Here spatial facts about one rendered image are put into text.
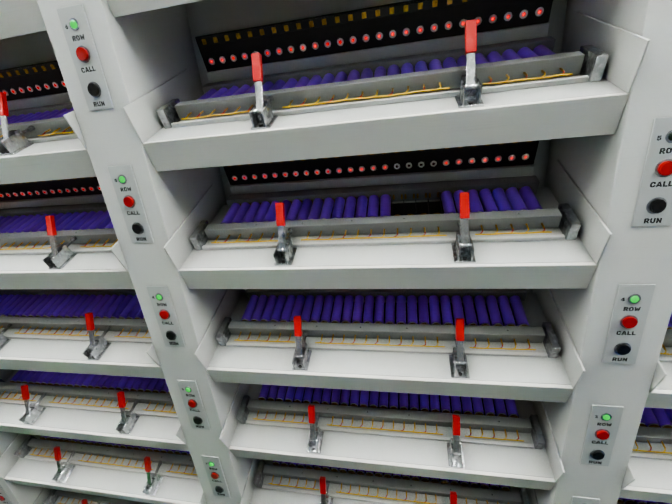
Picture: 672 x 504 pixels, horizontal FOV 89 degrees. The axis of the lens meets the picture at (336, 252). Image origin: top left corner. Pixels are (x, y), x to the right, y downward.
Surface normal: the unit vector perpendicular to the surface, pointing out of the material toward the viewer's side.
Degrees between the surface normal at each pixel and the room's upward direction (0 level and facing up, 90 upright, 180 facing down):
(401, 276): 110
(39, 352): 20
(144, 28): 90
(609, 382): 90
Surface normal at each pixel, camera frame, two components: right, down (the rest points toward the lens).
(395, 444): -0.15, -0.75
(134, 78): 0.98, -0.02
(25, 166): -0.14, 0.66
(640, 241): -0.18, 0.36
